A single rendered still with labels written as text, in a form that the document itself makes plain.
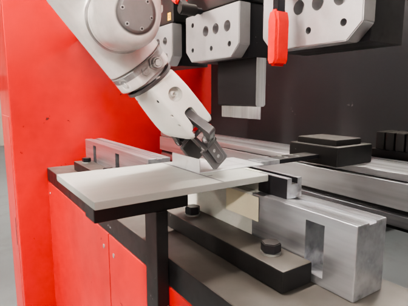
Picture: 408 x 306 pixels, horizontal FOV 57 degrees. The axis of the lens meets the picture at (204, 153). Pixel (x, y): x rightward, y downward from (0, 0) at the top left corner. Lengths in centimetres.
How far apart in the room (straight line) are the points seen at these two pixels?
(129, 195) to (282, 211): 22
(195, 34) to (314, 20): 26
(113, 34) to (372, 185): 53
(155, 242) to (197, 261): 7
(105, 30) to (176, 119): 16
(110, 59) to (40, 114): 87
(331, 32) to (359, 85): 64
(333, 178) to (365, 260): 33
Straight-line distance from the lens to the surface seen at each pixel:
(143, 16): 44
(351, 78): 110
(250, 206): 59
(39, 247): 145
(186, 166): 59
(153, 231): 57
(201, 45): 65
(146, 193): 46
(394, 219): 75
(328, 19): 46
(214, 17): 63
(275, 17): 47
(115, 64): 51
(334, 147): 73
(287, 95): 125
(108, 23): 43
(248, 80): 60
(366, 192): 76
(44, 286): 151
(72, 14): 51
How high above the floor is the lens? 112
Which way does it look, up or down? 9 degrees down
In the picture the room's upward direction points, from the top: straight up
